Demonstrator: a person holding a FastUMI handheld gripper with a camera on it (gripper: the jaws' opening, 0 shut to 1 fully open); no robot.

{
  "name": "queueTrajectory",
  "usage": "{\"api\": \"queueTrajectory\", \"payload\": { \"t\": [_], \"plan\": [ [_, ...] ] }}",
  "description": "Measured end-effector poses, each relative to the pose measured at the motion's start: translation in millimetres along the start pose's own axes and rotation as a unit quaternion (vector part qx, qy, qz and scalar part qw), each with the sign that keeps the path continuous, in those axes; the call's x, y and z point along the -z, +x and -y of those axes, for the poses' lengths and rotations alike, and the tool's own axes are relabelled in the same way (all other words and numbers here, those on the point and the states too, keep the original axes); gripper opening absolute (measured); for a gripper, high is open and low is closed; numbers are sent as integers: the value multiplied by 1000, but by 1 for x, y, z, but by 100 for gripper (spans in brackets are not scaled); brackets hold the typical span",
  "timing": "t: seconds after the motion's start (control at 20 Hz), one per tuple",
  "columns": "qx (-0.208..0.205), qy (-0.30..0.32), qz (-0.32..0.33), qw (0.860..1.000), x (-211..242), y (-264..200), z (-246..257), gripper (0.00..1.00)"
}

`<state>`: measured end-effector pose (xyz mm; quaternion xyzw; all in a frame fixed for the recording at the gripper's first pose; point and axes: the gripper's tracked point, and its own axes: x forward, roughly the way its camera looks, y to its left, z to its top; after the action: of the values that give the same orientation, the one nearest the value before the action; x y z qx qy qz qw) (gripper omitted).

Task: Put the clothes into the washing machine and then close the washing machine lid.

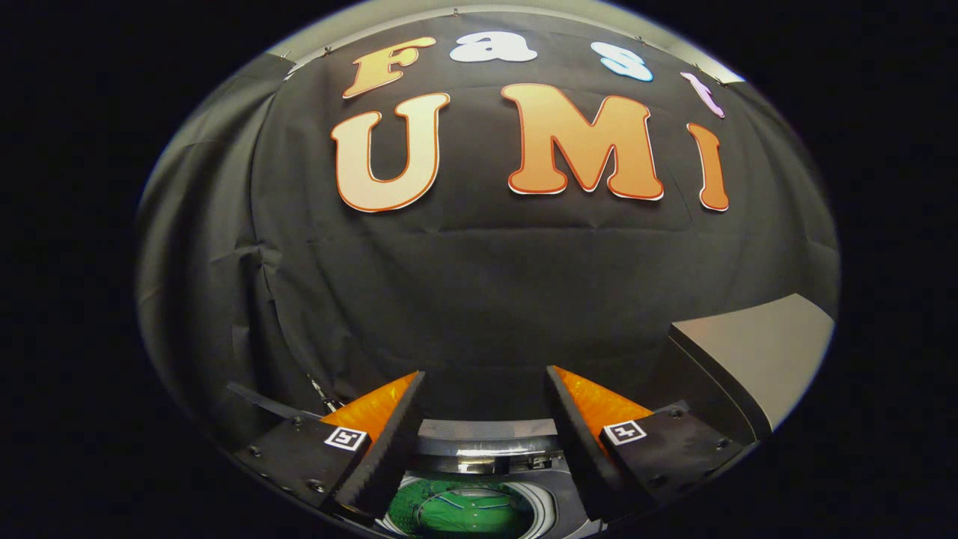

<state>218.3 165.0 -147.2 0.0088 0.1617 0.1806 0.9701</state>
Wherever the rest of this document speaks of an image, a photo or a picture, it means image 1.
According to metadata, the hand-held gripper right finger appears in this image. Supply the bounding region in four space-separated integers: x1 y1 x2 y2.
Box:
545 365 749 523

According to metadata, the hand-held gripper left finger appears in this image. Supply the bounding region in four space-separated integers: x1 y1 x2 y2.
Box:
228 371 427 525

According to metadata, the dark grey washing machine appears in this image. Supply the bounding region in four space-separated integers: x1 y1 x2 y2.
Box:
374 418 603 539

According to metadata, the green polo shirt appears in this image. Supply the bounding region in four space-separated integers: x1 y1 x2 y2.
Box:
388 478 537 537

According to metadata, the dark flat bar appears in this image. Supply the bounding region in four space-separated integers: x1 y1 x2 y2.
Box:
227 380 324 421

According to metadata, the black backdrop cloth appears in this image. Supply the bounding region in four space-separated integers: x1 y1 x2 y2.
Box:
135 7 840 450

